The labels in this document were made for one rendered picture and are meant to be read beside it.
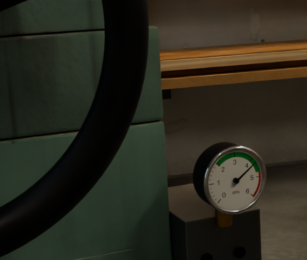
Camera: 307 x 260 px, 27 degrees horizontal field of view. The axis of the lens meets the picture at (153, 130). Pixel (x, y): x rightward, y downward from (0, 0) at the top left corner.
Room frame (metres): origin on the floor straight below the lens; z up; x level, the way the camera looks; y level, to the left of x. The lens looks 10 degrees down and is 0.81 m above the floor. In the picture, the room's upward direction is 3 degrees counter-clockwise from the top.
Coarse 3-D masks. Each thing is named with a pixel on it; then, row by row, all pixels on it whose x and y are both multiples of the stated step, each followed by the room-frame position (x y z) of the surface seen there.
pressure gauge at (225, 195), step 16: (224, 144) 0.57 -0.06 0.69; (208, 160) 0.56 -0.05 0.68; (224, 160) 0.56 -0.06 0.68; (240, 160) 0.56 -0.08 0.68; (256, 160) 0.57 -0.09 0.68; (208, 176) 0.55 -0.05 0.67; (224, 176) 0.56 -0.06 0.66; (256, 176) 0.57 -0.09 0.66; (208, 192) 0.55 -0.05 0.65; (224, 192) 0.56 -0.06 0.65; (240, 192) 0.56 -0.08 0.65; (256, 192) 0.57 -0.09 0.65; (224, 208) 0.56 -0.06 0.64; (240, 208) 0.56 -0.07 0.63; (224, 224) 0.58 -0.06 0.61
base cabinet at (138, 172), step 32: (160, 128) 0.60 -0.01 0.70; (0, 160) 0.55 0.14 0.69; (32, 160) 0.56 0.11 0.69; (128, 160) 0.59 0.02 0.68; (160, 160) 0.60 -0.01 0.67; (0, 192) 0.55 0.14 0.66; (96, 192) 0.58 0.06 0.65; (128, 192) 0.59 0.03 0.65; (160, 192) 0.60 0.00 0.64; (64, 224) 0.57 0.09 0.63; (96, 224) 0.58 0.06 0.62; (128, 224) 0.59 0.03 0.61; (160, 224) 0.60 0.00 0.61; (32, 256) 0.56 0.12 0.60; (64, 256) 0.57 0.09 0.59; (96, 256) 0.58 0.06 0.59; (128, 256) 0.59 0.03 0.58; (160, 256) 0.60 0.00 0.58
